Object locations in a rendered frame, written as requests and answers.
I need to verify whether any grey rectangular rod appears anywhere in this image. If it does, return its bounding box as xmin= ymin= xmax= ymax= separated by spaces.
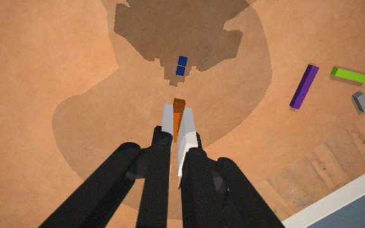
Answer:
xmin=352 ymin=91 xmax=365 ymax=113

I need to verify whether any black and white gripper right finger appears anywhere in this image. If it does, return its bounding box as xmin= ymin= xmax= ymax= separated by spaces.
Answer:
xmin=177 ymin=107 xmax=286 ymax=228

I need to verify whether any small blue block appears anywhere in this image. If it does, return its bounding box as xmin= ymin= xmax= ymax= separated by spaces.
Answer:
xmin=178 ymin=56 xmax=188 ymax=66
xmin=176 ymin=66 xmax=185 ymax=76

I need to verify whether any purple rod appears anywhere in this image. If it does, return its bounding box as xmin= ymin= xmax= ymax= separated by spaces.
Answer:
xmin=290 ymin=64 xmax=319 ymax=109

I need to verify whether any orange rectangular block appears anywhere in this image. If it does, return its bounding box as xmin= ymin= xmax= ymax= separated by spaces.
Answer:
xmin=173 ymin=98 xmax=186 ymax=143

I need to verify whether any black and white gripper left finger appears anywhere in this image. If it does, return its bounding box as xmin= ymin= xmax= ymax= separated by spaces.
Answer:
xmin=38 ymin=103 xmax=174 ymax=228

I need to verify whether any lime green rod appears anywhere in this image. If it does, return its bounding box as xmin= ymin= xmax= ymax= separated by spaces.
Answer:
xmin=330 ymin=67 xmax=365 ymax=83

